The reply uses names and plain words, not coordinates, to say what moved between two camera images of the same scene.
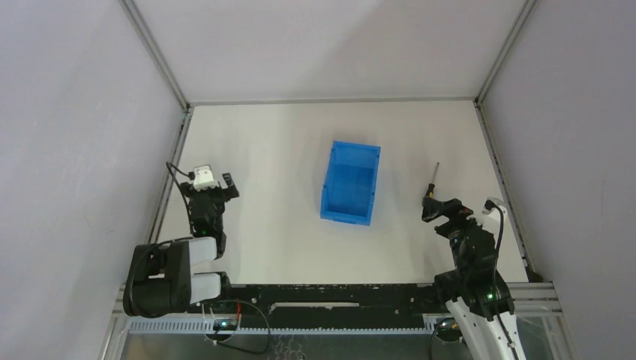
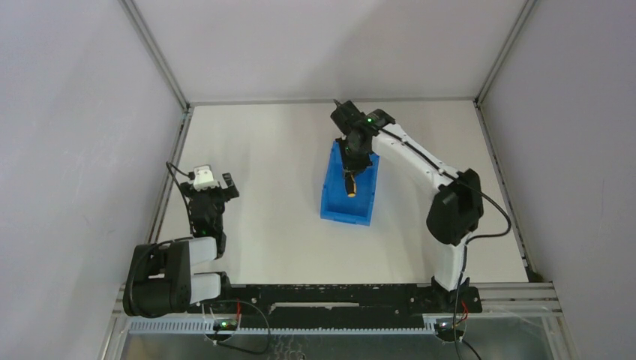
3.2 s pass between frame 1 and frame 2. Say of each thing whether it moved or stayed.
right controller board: stayed
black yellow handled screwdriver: moved
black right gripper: moved
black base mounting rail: stayed
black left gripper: stayed
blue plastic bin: stayed
